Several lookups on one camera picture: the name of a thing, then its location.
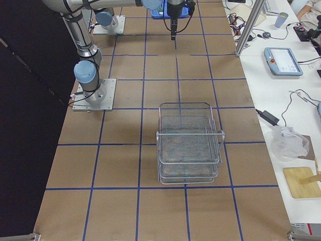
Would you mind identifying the blue plastic tray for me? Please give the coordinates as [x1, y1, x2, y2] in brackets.
[150, 0, 189, 20]

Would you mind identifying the light blue cup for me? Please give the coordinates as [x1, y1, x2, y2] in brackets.
[274, 12, 288, 28]

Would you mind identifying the blue teach pendant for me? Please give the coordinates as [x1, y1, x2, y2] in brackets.
[264, 47, 303, 76]

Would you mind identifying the black power adapter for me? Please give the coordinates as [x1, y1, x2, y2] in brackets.
[256, 109, 279, 126]

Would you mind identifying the person in beige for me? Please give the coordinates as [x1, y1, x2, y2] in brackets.
[296, 0, 320, 30]

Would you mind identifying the clear plastic bag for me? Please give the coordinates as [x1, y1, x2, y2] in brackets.
[271, 126, 310, 158]

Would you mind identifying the brown cardboard sheet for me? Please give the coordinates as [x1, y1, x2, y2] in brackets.
[298, 135, 315, 161]

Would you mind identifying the wooden board stand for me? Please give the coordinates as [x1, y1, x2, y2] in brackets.
[283, 158, 320, 199]

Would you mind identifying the aluminium frame post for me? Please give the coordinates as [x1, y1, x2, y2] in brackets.
[235, 0, 265, 57]

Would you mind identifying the silver wire mesh shelf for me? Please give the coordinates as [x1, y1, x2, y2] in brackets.
[156, 102, 225, 184]

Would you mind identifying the black cable on desk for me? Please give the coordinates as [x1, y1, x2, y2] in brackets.
[280, 89, 320, 126]

